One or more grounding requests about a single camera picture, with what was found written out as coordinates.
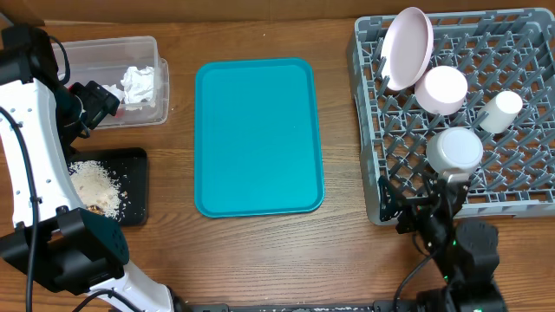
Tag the large white plate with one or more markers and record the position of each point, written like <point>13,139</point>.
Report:
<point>407,48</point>

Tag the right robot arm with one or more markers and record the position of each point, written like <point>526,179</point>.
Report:
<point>465,252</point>

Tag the grey-green bowl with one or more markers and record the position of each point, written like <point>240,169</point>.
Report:
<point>455,148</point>

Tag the clear plastic bin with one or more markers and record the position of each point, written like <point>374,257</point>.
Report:
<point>128,67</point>

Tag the pile of white rice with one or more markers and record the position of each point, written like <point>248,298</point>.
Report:
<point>96,185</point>

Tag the white napkin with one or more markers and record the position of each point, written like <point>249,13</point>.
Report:
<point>137,88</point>

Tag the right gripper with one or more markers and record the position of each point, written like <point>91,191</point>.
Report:
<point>389,206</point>

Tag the teal serving tray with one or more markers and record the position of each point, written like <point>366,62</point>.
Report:
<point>257,147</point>

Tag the black tray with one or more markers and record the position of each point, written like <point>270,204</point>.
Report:
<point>131,168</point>

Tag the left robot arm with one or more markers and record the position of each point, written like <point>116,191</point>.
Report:
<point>57,242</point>

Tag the small pink-white bowl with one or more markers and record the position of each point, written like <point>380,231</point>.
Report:
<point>442,90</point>

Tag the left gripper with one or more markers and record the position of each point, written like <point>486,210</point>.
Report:
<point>101,102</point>

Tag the white paper cup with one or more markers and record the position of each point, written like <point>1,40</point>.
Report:
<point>500,112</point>

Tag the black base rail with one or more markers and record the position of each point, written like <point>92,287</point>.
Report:
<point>299,308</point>

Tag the grey dishwasher rack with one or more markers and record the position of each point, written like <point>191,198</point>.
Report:
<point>496,50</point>

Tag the brown walnut food scrap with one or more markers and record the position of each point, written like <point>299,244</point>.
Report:
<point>96,209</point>

